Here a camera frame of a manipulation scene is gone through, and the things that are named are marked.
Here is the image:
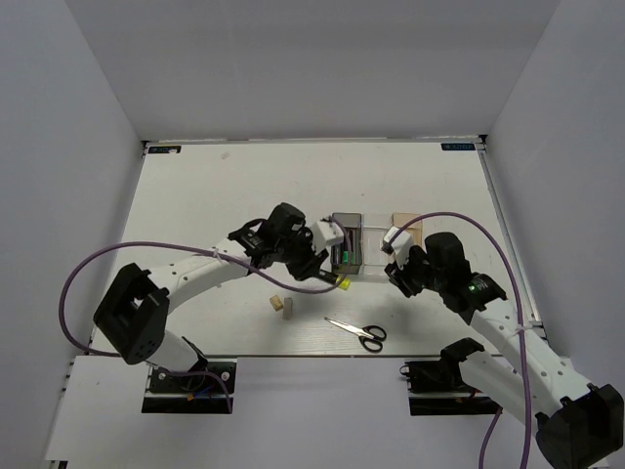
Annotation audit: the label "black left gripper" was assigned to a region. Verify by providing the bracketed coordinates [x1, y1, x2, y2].
[276, 226, 329, 281]

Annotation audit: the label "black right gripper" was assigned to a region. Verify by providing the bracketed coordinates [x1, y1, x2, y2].
[385, 245, 446, 298]

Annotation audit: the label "yellow highlighter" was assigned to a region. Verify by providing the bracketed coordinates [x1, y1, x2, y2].
[315, 270, 351, 290]

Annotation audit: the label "purple highlighter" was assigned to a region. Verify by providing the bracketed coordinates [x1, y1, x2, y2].
[346, 229, 356, 265]

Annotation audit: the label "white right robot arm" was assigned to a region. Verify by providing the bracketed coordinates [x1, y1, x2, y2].
[384, 228, 624, 468]

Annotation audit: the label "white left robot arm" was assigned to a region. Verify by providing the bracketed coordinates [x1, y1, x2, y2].
[94, 202, 344, 390]

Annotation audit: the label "grey eraser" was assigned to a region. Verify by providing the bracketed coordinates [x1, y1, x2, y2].
[282, 297, 294, 320]

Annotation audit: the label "tan eraser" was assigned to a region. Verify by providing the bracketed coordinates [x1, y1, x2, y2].
[270, 295, 283, 311]

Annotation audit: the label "orange plastic container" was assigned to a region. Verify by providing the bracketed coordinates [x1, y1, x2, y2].
[392, 212, 423, 246]

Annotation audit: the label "clear plastic container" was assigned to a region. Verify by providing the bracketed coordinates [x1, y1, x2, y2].
[359, 213, 393, 282]

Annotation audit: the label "dark grey plastic container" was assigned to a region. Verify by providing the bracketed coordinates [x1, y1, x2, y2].
[331, 212, 363, 276]

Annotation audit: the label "right blue corner label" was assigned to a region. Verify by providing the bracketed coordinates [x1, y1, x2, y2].
[440, 142, 476, 151]

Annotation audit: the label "blue corner label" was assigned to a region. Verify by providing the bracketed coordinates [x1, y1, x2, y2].
[440, 142, 476, 151]
[147, 146, 182, 154]

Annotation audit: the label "left blue corner label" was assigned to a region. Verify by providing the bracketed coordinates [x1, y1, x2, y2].
[147, 146, 182, 154]

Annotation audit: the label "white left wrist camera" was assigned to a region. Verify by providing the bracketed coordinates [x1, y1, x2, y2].
[310, 219, 345, 253]

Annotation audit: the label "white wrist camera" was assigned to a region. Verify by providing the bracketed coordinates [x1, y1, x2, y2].
[381, 227, 415, 268]
[310, 219, 345, 253]

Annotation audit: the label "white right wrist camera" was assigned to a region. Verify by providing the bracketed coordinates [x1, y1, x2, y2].
[381, 227, 415, 268]

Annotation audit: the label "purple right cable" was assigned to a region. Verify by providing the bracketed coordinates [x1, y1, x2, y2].
[380, 210, 533, 469]

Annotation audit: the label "purple cable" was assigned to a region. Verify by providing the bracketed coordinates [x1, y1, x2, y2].
[380, 210, 533, 469]
[59, 220, 349, 414]

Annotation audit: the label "black handled scissors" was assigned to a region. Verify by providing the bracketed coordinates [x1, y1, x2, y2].
[324, 318, 388, 354]

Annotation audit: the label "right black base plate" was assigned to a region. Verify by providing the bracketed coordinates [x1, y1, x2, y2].
[399, 360, 499, 416]

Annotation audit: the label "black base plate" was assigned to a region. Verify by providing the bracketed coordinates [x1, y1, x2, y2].
[399, 360, 499, 416]
[142, 359, 237, 415]

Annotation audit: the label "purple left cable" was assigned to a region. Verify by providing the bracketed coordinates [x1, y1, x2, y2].
[59, 220, 349, 414]

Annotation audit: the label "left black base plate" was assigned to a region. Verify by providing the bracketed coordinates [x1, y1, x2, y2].
[142, 359, 237, 415]

